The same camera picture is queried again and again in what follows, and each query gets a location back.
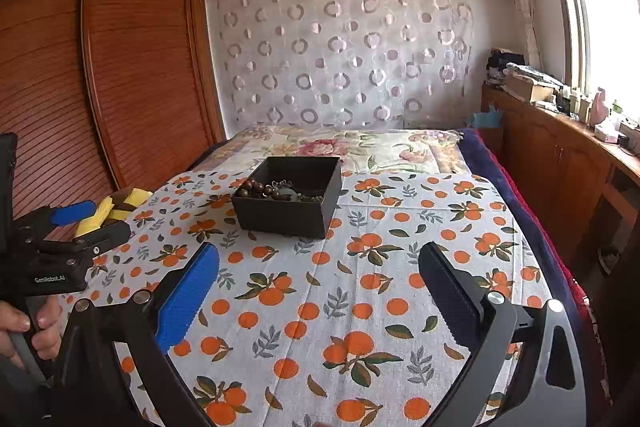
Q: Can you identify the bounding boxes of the dark blue blanket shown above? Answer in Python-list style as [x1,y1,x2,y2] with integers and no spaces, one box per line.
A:
[457,129,587,308]

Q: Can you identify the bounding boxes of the floral quilt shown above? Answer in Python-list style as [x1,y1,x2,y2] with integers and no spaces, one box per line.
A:
[210,124,467,176]

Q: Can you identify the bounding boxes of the yellow plush toy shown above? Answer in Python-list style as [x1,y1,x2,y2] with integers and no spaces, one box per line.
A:
[74,188,154,239]

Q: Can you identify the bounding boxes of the orange fruit print sheet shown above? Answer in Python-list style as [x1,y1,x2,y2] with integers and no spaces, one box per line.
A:
[60,169,552,427]

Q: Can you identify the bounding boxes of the brown slatted wooden wardrobe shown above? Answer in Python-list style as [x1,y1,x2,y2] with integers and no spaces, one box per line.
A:
[0,0,227,235]

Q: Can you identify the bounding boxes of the wooden side cabinet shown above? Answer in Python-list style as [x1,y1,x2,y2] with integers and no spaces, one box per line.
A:
[480,84,640,290]

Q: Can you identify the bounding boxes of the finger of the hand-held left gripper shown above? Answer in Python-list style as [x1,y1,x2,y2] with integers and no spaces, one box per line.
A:
[34,222,132,259]
[14,200,97,236]

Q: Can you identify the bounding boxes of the black bag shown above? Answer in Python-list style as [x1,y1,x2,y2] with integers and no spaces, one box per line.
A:
[486,48,526,86]

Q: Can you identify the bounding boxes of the black jewelry box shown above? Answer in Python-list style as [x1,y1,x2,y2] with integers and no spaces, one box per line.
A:
[230,156,344,240]

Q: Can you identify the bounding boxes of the green jade bracelet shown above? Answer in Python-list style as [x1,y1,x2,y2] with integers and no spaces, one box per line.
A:
[272,188,324,204]

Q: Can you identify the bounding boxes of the light blue bag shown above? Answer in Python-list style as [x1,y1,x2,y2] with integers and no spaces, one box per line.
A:
[469,104,504,129]

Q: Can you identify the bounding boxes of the person's left hand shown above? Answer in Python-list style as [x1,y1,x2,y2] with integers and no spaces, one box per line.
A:
[0,300,64,368]

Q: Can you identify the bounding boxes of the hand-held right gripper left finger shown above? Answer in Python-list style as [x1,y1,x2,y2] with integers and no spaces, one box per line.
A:
[47,243,221,427]

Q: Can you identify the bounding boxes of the white tissue box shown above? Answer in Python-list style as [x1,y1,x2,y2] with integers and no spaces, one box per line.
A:
[595,119,627,144]

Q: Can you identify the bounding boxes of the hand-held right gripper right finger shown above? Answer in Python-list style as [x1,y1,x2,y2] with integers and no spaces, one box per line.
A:
[417,242,588,427]

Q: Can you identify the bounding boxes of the pink figurine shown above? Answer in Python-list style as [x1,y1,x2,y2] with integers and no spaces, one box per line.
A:
[589,88,610,128]

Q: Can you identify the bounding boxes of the brown wooden bead bracelet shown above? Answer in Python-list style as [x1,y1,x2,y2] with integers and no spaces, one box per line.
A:
[236,178,276,200]

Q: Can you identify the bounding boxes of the circle pattern sheer curtain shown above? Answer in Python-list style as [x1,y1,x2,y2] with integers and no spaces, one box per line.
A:
[205,0,474,134]

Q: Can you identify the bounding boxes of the window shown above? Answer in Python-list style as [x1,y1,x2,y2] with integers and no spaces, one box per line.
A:
[532,0,640,120]

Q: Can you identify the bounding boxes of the patterned folded cloth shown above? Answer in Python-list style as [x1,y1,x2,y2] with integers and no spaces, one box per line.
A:
[505,63,567,88]

